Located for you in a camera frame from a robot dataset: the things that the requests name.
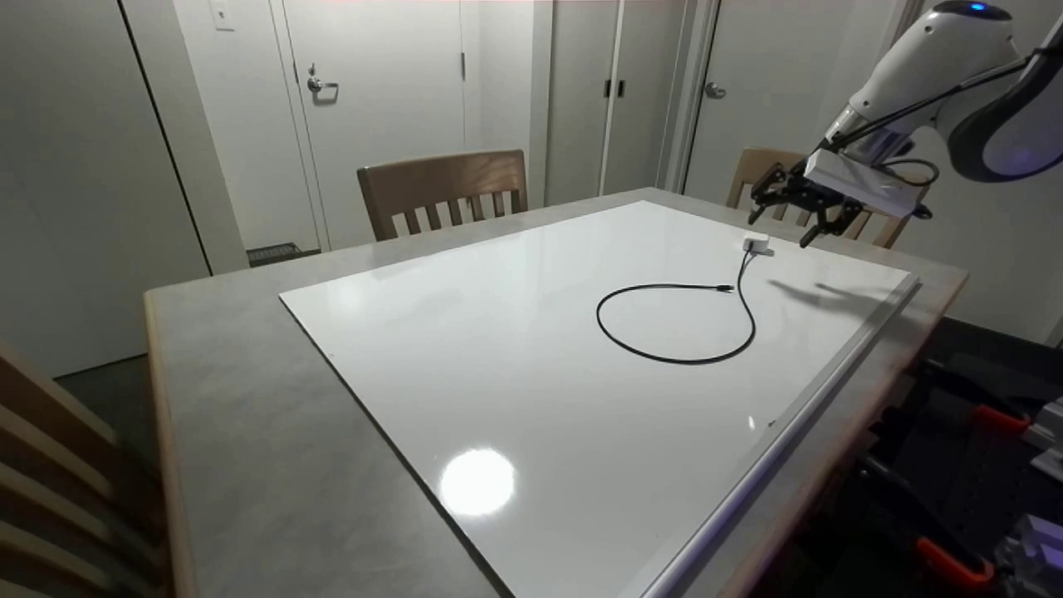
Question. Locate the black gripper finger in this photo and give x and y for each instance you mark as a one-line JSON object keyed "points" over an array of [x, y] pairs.
{"points": [[771, 187], [832, 223]]}

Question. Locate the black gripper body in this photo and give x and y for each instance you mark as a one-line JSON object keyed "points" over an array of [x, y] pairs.
{"points": [[821, 196]]}

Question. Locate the white charger adapter plug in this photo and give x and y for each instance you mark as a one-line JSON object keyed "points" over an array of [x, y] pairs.
{"points": [[759, 246]]}

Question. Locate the wooden slat-back chair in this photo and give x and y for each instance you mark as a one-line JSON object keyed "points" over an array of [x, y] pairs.
{"points": [[53, 443], [752, 169], [443, 177]]}

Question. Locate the white door with knob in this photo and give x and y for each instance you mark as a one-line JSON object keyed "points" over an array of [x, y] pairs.
{"points": [[766, 78]]}

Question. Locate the silver round door knob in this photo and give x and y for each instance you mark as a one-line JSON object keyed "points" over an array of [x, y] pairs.
{"points": [[714, 90]]}

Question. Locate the white closet door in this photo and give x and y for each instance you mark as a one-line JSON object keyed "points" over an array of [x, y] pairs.
{"points": [[649, 135], [575, 135]]}

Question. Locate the white door with lever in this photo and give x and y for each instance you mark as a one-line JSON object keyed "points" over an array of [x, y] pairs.
{"points": [[387, 143]]}

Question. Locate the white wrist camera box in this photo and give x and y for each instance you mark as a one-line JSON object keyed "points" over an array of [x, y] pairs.
{"points": [[867, 183]]}

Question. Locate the white whiteboard with aluminium rail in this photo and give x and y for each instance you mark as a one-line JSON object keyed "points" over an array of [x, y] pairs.
{"points": [[552, 387]]}

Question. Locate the white light switch plate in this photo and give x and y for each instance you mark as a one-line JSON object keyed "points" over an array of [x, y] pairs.
{"points": [[224, 15]]}

